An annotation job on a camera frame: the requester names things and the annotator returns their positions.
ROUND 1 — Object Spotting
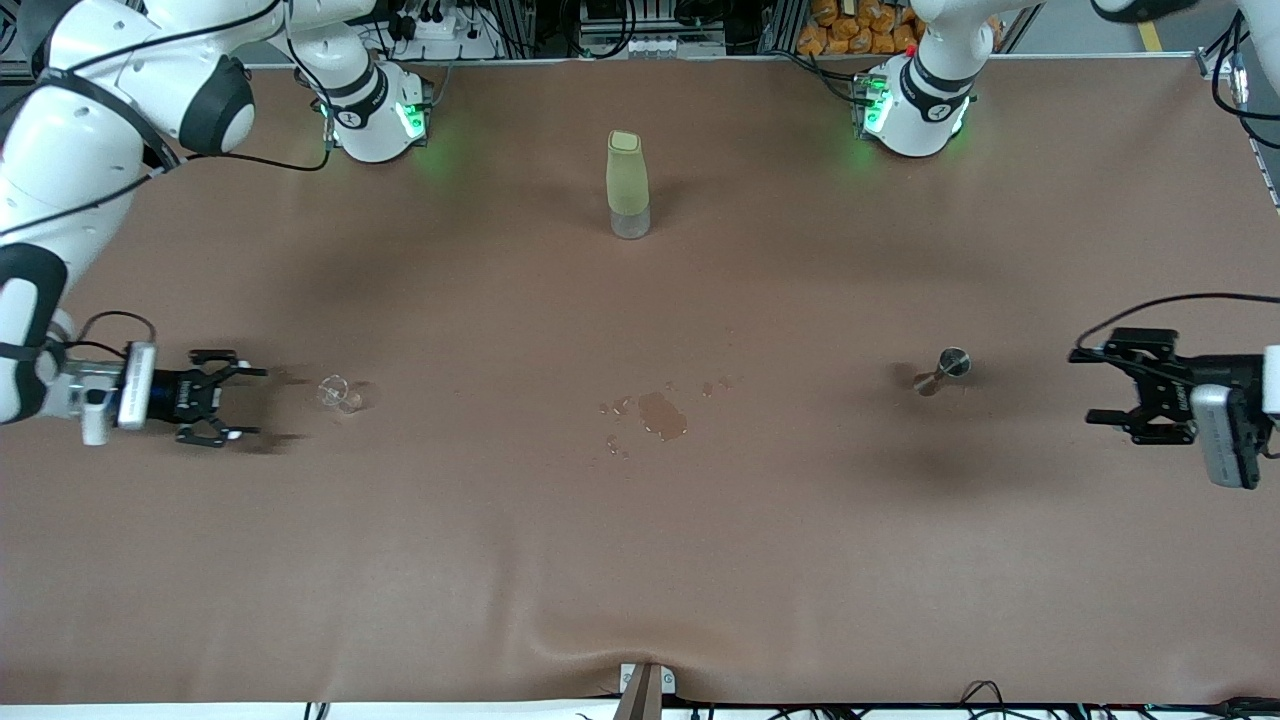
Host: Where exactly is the small clear glass beaker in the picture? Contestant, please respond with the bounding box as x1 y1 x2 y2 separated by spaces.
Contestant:
318 375 366 414

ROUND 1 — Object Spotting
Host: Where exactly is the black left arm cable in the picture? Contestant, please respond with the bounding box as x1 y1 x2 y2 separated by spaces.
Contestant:
1075 10 1280 353

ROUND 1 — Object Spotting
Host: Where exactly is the brown liquid spill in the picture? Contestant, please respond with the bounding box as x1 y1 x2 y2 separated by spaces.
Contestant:
598 376 741 461

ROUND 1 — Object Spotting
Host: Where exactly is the green-sleeved bottle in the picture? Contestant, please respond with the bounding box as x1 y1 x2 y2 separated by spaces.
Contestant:
606 130 652 241

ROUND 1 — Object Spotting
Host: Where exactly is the white terminal block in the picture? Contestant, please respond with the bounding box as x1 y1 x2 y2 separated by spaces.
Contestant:
620 35 726 59

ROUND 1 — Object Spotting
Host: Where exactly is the white power strip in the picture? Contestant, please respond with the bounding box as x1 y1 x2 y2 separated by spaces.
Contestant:
385 0 501 59

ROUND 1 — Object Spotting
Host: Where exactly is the steel double jigger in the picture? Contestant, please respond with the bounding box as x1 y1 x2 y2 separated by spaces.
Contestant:
913 347 971 397

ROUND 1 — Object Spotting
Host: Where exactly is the pile of orange bags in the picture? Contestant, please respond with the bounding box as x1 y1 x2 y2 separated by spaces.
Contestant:
797 0 921 56

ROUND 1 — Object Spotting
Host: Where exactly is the white bracket with pole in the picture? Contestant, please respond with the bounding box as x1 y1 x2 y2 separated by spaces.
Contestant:
615 663 677 720

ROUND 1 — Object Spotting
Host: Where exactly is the brown table mat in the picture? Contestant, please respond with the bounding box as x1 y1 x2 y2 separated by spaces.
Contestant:
0 55 1280 706

